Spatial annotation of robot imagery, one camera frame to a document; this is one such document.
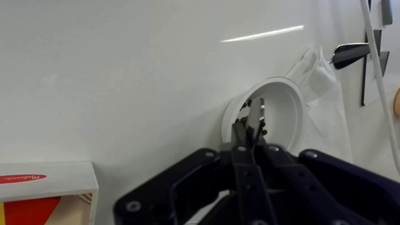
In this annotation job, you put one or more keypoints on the white red cardboard box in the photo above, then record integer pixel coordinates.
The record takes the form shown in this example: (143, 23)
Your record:
(62, 193)

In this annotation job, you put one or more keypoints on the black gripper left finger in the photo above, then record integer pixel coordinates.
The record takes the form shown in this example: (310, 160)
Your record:
(177, 194)

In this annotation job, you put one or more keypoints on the white bowl with beans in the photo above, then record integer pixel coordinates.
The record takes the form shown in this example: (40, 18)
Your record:
(284, 112)

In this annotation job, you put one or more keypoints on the metal spoon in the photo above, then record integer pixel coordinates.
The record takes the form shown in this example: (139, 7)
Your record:
(255, 119)

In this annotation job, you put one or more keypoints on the white cloth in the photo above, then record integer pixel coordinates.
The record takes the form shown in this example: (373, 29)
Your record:
(325, 122)

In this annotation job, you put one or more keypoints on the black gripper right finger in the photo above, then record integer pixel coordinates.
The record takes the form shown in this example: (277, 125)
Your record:
(315, 188)

